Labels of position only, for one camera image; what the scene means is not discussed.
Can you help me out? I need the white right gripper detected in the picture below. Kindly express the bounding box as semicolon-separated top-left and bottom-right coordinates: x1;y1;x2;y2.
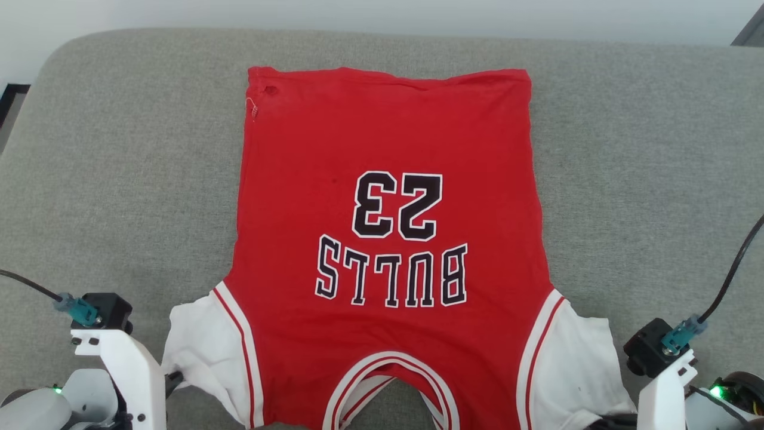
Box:
587;350;699;430

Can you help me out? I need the grey fabric sofa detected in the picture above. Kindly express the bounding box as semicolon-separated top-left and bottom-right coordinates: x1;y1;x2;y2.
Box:
0;28;764;430

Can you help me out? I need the black skirting strip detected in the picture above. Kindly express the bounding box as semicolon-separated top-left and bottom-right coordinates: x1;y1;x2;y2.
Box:
0;83;31;130

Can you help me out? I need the black cable with teal plug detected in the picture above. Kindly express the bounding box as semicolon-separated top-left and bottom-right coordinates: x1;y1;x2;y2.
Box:
661;214;764;354
0;269;100;327

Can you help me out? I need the red Bulls 23 jersey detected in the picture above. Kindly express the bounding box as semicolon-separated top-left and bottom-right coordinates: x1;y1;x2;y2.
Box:
161;66;638;430

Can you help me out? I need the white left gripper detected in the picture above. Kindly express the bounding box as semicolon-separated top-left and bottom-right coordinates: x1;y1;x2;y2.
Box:
70;327;184;430

